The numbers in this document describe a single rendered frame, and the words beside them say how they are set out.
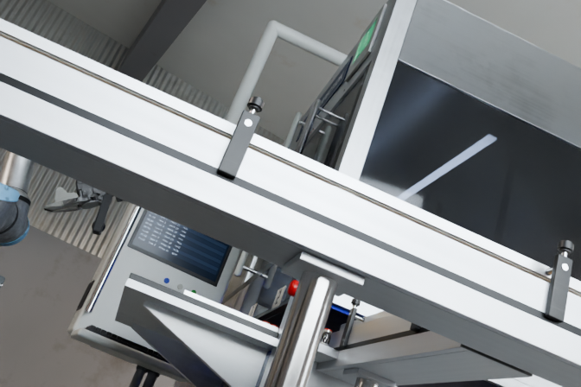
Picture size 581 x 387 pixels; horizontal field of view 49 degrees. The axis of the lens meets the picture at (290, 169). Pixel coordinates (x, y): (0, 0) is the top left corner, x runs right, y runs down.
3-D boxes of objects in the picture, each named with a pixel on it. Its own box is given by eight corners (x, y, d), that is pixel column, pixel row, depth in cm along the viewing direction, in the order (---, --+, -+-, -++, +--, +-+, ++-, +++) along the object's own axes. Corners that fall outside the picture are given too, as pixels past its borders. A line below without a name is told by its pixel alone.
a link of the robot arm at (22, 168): (-35, 231, 171) (16, 61, 193) (-16, 248, 185) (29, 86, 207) (11, 236, 172) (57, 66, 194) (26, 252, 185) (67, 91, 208)
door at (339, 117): (277, 260, 215) (329, 117, 240) (319, 228, 176) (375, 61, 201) (276, 259, 215) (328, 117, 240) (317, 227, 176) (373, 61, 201)
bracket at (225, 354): (247, 400, 162) (264, 351, 168) (250, 400, 160) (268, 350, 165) (122, 351, 158) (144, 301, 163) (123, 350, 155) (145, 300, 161)
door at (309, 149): (247, 283, 257) (294, 161, 282) (277, 260, 216) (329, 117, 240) (245, 283, 257) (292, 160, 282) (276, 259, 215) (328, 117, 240)
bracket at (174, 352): (213, 401, 207) (228, 362, 213) (215, 401, 205) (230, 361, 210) (115, 363, 203) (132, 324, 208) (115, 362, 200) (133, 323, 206)
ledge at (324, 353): (330, 367, 157) (332, 359, 158) (349, 364, 146) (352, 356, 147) (278, 346, 156) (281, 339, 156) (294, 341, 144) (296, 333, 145)
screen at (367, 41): (347, 82, 226) (363, 37, 234) (371, 52, 206) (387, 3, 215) (344, 80, 226) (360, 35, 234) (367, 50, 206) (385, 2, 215)
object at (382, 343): (309, 367, 157) (328, 307, 163) (366, 390, 159) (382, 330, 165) (452, 343, 95) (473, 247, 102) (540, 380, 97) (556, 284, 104)
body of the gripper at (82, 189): (73, 184, 186) (115, 177, 191) (79, 212, 184) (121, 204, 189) (73, 176, 179) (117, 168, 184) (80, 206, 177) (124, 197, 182)
